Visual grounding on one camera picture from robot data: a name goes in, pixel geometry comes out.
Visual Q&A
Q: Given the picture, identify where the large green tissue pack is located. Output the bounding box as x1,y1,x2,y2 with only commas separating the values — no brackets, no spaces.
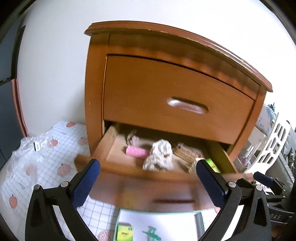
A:
195,158,222,174

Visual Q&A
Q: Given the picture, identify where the small green tissue pack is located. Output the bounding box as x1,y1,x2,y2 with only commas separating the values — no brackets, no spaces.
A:
116,222,134,241

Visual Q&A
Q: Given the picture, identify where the white crocheted cloth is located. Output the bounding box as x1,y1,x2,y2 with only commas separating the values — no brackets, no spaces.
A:
142,139,174,171

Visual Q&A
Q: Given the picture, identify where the teal plastic toy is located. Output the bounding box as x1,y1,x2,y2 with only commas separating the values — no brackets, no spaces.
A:
142,226,162,241

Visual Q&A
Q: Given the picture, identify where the fruit-patterned grid mat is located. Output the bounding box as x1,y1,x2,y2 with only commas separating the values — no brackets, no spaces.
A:
0,120,121,241

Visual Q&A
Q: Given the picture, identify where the white storage shelf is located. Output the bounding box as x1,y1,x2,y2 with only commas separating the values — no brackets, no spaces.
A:
234,104,291,174

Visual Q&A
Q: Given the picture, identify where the clear plastic bag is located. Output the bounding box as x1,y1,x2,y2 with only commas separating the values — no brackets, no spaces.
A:
8,133,52,176

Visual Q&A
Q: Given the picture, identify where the white teal-rimmed tray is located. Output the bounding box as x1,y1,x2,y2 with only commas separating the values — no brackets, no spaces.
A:
113,209,205,240

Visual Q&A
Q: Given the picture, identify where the open wooden bottom drawer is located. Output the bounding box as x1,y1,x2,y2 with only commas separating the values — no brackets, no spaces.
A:
75,123,241,212

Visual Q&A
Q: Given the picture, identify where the pink hair roller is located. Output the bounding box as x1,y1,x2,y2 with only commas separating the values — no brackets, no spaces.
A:
125,146,149,159

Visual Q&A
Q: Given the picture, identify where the wooden nightstand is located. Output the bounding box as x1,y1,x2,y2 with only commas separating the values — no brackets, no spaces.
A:
85,21,273,162

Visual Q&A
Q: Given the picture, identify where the dark blue cabinet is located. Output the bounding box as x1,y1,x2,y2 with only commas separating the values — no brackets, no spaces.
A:
1,21,28,167

